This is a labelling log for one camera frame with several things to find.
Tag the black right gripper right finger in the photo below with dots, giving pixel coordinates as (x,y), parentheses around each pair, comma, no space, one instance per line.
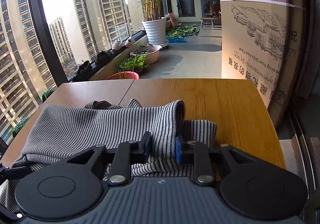
(210,165)

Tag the small wooden stool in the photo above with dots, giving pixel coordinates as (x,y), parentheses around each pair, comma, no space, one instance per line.
(212,21)

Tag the pink basin with plants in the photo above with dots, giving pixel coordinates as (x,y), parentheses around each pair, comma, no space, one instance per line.
(150,52)

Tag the green knitted slipper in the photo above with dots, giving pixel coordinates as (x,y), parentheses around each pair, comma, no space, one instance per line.
(46,94)
(19,126)

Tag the red basin with grass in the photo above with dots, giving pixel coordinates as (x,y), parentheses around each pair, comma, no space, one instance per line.
(123,75)

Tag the green vegetables on floor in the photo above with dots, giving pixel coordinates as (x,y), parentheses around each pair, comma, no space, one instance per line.
(182,31)

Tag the small pink baby shoe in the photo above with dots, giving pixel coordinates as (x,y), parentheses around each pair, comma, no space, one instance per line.
(118,44)

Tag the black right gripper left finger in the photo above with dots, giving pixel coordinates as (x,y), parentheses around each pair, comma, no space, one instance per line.
(119,160)

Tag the large cardboard box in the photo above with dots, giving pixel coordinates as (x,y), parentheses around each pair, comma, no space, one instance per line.
(257,36)

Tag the black shoe on sill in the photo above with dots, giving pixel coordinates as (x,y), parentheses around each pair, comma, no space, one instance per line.
(82,72)
(103,57)

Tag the green leafy vegetable plant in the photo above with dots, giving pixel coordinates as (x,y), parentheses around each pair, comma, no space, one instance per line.
(134,64)

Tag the grey striped garment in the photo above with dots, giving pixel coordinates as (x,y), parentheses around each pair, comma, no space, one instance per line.
(60,132)

